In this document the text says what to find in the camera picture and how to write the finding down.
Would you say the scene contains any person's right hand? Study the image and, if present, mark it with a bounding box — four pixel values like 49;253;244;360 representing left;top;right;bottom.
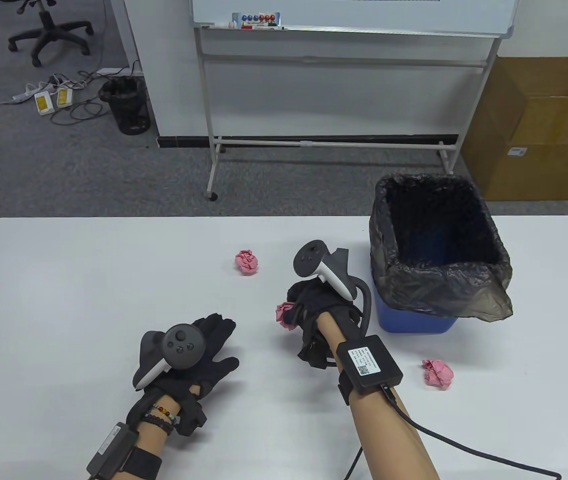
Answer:
285;280;363;329

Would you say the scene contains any person's left hand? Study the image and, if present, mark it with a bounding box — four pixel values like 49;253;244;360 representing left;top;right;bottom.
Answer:
125;313;241;425

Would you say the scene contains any pink paper ball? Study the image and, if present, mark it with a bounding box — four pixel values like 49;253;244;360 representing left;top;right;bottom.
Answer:
422;358;455;391
234;249;261;276
275;301;299;332

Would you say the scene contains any blue recycling bin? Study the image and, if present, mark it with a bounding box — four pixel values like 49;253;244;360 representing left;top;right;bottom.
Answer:
373;282;459;335

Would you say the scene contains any person's left forearm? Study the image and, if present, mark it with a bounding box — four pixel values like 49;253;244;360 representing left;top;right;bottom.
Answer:
131;400;182;458

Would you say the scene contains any blue bin with black bag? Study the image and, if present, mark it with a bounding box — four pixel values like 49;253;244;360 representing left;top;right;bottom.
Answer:
369;172;514;323

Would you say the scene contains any grey and white handheld controller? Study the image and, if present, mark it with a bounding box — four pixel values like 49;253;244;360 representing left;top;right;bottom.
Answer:
133;324;207;391
293;241;373;333

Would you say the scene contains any black wrist sensor box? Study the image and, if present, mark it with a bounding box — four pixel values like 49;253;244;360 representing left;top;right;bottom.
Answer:
86;422;140;480
335;336;404;396

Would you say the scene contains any black mesh waste basket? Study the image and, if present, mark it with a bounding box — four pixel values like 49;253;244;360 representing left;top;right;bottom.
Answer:
99;76;152;136

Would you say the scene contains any brown cardboard box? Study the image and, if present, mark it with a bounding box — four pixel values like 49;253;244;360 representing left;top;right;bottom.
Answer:
461;55;568;202

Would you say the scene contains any pack of colourful magnets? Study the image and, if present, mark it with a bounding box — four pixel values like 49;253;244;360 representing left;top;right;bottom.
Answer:
232;12;282;26

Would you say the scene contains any whiteboard on metal stand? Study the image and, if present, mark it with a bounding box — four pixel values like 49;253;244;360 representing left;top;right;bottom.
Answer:
190;0;520;202

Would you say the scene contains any office chair base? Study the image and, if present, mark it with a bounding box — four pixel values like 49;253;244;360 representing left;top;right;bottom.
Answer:
8;0;95;68

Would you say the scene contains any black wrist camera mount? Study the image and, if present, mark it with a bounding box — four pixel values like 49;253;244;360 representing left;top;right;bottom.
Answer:
176;395;208;437
297;322;339;371

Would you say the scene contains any colourful bead bracelet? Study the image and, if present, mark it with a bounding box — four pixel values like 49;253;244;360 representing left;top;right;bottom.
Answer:
150;404;181;426

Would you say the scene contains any black elastic wrist strap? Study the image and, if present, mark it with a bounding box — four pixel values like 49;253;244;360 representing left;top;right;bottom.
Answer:
336;372;360;407
123;445;164;480

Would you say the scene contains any black braided bracelet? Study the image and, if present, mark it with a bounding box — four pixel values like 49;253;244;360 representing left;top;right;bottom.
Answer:
140;414;175;436

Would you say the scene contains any black sensor cable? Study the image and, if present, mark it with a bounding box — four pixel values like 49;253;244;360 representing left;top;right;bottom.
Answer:
344;385;562;480

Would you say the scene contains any power strip with cables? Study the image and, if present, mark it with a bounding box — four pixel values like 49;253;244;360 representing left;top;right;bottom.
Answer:
50;70;115;126

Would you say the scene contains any white power strip with cord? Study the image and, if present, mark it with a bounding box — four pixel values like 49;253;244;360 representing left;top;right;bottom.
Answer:
0;82;47;107

